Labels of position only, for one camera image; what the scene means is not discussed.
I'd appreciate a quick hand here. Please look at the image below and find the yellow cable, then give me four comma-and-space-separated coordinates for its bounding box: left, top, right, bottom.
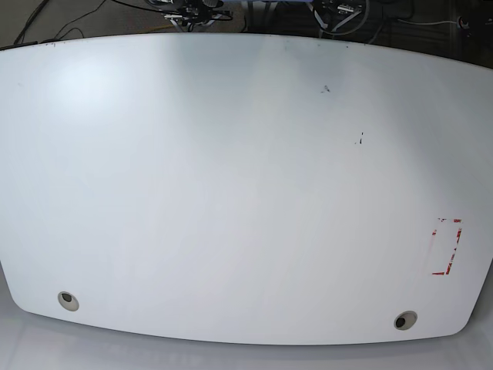
140, 23, 174, 35

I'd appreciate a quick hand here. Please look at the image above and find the black floor cable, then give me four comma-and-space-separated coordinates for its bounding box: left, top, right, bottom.
14, 0, 105, 44

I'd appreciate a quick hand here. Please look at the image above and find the left table cable grommet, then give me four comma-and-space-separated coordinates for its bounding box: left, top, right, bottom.
58, 291, 79, 312

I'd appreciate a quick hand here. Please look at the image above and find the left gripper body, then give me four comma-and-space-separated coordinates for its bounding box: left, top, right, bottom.
312, 0, 370, 37

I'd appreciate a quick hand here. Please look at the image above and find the white cable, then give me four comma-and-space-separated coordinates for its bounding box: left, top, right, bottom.
396, 17, 460, 27

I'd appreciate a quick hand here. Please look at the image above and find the table cable grommet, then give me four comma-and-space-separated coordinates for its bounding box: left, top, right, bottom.
58, 291, 79, 312
394, 311, 418, 331

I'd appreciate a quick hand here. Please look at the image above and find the right table cable grommet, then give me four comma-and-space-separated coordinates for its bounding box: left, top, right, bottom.
394, 311, 418, 331

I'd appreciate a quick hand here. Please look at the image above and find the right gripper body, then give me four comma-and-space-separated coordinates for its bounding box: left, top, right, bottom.
163, 3, 233, 31

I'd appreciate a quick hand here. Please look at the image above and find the red tape rectangle marking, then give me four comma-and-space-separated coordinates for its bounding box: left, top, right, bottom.
428, 218, 463, 276

